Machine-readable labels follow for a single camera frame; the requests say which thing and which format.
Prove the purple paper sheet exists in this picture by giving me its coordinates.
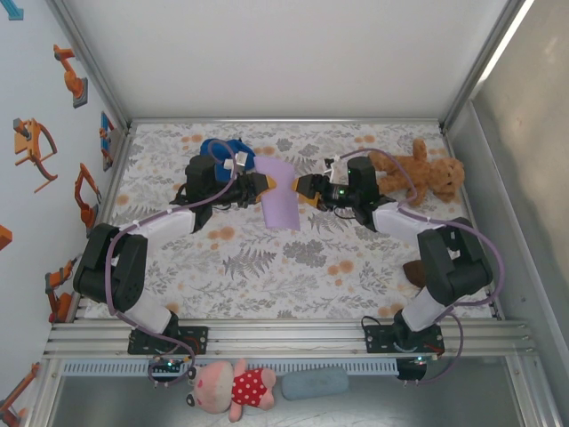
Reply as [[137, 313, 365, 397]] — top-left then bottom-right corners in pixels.
[[253, 155, 302, 232]]

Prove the blue cap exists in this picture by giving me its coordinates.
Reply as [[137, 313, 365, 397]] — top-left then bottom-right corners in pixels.
[[198, 137, 257, 179]]

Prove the brown teddy bear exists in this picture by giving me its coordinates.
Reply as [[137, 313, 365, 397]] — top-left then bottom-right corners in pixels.
[[365, 138, 467, 206]]

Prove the floral table mat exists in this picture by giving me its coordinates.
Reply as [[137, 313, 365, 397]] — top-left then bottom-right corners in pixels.
[[84, 122, 494, 320]]

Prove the blue and orange sticker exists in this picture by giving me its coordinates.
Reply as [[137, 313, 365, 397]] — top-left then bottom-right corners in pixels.
[[98, 110, 117, 173]]

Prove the orange gripper sticker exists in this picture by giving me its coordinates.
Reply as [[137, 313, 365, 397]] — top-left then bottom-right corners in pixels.
[[12, 117, 60, 195]]

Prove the grey-blue pouch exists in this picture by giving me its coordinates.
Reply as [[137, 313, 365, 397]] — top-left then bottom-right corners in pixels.
[[281, 367, 350, 401]]

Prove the black controller board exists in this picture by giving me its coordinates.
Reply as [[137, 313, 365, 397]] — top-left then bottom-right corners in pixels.
[[148, 355, 188, 377], [397, 353, 439, 383]]

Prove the pink pig plush toy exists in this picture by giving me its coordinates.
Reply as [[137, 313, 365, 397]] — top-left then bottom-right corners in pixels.
[[185, 358, 277, 423]]

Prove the aluminium cross rail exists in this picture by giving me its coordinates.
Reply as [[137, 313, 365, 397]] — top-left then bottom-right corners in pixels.
[[128, 117, 444, 127]]

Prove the aluminium side rail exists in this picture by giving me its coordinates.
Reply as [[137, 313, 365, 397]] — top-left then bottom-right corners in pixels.
[[66, 126, 134, 322], [439, 126, 506, 321]]

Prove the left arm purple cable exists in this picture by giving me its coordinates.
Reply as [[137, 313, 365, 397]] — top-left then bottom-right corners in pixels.
[[106, 138, 244, 388]]

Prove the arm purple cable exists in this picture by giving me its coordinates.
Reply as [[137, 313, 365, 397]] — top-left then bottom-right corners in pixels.
[[106, 138, 244, 388], [337, 149, 506, 387]]

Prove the aluminium triple rail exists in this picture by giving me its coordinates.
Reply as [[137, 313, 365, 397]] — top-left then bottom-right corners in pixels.
[[42, 318, 539, 359]]

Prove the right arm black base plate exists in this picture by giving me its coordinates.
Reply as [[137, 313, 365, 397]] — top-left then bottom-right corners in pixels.
[[363, 324, 445, 356]]

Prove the aluminium frame post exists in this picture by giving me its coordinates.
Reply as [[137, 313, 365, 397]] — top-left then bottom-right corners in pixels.
[[439, 0, 534, 133], [45, 0, 133, 130]]

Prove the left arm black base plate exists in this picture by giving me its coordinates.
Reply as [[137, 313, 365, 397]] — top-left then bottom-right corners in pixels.
[[127, 326, 210, 356]]

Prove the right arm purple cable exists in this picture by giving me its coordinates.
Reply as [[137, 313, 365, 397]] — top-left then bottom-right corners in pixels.
[[337, 149, 506, 387]]

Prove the white slotted cable duct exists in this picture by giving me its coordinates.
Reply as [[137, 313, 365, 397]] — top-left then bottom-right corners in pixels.
[[61, 359, 399, 375]]

